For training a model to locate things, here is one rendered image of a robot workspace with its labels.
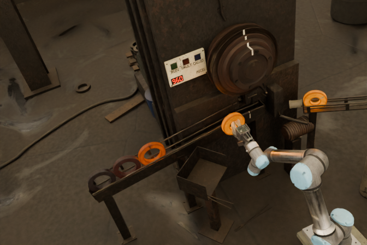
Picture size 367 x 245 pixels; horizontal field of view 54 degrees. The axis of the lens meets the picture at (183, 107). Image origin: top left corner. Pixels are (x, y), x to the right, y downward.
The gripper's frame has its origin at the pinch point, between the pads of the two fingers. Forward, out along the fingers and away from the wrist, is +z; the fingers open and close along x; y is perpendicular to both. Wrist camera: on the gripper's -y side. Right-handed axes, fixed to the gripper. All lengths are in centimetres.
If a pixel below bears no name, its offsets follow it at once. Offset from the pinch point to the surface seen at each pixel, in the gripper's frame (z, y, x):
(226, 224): -34, -77, 21
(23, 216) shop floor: 54, -100, 166
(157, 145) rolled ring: 14, -13, 47
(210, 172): -15.8, -20.3, 24.3
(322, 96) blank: -5, -10, -67
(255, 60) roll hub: 14.9, 29.7, -22.2
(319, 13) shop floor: 174, -138, -239
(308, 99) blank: -1, -13, -59
